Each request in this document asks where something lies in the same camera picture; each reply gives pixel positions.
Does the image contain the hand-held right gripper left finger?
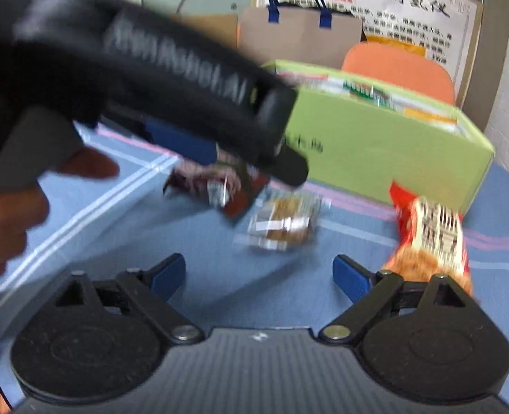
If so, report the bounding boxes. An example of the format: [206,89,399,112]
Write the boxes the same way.
[53,253,205,346]

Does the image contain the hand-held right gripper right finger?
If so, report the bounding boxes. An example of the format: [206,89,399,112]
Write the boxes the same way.
[319,254,476,346]

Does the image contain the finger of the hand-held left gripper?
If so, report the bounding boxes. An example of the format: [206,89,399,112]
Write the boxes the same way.
[142,118,221,168]
[254,142,310,188]

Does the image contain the dark red snack packet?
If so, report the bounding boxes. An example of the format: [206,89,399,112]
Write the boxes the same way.
[164,159,273,226]

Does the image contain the green cardboard box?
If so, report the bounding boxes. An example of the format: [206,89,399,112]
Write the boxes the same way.
[261,59,495,217]

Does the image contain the red orange snack packet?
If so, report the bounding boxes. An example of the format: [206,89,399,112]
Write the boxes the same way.
[384,181,476,303]

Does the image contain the person's left hand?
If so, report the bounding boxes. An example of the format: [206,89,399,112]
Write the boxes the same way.
[0,144,120,282]

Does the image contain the clear cookie packet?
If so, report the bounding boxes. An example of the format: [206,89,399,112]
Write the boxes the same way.
[233,192,325,252]

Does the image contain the blue tablecloth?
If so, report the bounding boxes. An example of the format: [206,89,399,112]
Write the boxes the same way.
[0,121,509,410]

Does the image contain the brown cardboard box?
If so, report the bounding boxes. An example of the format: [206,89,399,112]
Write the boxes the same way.
[172,14,239,50]

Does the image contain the row of assorted packets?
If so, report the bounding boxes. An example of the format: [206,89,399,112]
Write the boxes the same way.
[319,71,464,135]

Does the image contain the orange chair back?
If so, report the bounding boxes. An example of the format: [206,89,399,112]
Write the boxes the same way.
[341,42,457,106]

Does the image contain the yellow plastic bag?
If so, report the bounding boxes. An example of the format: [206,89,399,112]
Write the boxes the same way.
[365,36,428,58]

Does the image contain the brown paper bag blue handles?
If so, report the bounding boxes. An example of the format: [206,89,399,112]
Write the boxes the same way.
[237,0,364,70]

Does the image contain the white wall poster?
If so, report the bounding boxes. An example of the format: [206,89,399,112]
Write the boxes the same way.
[254,0,484,105]

